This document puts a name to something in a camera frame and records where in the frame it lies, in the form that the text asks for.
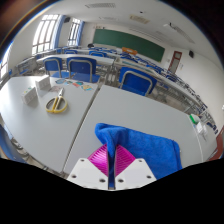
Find colourful flat cards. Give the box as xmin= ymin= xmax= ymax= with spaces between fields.
xmin=54 ymin=78 xmax=95 ymax=92

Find orange lectern top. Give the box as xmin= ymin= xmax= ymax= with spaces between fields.
xmin=121 ymin=46 xmax=138 ymax=56

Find narrow white-framed window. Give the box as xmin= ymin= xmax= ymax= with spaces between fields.
xmin=67 ymin=18 xmax=82 ymax=47

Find large white-framed window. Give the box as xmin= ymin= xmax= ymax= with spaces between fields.
xmin=31 ymin=13 xmax=61 ymax=56

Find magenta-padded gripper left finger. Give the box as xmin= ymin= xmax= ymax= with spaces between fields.
xmin=65 ymin=143 xmax=110 ymax=191

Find white ceiling projector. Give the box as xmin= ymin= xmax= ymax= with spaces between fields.
xmin=163 ymin=22 xmax=178 ymax=30

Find group of blue classroom chairs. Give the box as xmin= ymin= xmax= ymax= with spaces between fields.
xmin=56 ymin=46 xmax=218 ymax=134

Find brown door with window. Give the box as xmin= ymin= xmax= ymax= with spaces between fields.
xmin=168 ymin=50 xmax=183 ymax=75

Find blue towel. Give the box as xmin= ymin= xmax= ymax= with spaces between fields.
xmin=94 ymin=122 xmax=184 ymax=190

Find small white carton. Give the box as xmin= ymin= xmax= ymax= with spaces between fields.
xmin=195 ymin=121 xmax=206 ymax=135

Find blue curtain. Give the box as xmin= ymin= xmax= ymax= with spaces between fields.
xmin=53 ymin=14 xmax=66 ymax=49

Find long grey classroom desk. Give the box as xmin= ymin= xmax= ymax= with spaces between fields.
xmin=113 ymin=58 xmax=204 ymax=108
xmin=36 ymin=54 xmax=116 ymax=68

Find ceiling vent grille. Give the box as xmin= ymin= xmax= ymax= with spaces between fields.
xmin=84 ymin=2 xmax=117 ymax=9

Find reddish brown door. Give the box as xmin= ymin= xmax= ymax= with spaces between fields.
xmin=214 ymin=124 xmax=224 ymax=159

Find yellow-handled scissors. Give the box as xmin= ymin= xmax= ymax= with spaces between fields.
xmin=45 ymin=88 xmax=69 ymax=115

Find green chalkboard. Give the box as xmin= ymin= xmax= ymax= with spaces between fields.
xmin=92 ymin=28 xmax=166 ymax=63

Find small white box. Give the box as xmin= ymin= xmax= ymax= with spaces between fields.
xmin=34 ymin=74 xmax=52 ymax=98
xmin=21 ymin=87 xmax=39 ymax=108

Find square ceiling air unit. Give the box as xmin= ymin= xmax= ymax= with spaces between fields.
xmin=129 ymin=14 xmax=150 ymax=25

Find blue metal-framed chair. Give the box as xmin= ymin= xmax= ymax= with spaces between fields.
xmin=66 ymin=57 xmax=100 ymax=84
xmin=118 ymin=66 xmax=158 ymax=97
xmin=43 ymin=57 xmax=64 ymax=78

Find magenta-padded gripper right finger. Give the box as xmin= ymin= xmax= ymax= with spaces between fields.
xmin=113 ymin=144 xmax=158 ymax=191

